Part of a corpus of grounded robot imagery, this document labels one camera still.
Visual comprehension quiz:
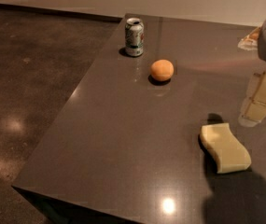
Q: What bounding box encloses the yellow sponge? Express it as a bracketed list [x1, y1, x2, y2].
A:
[200, 123, 252, 174]

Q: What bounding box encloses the snack bag at table edge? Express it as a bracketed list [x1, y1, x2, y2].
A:
[238, 27, 261, 50]

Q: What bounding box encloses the green white soda can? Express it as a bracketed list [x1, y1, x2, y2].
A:
[125, 18, 144, 57]

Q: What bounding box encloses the orange fruit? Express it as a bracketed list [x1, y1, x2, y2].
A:
[150, 60, 174, 82]

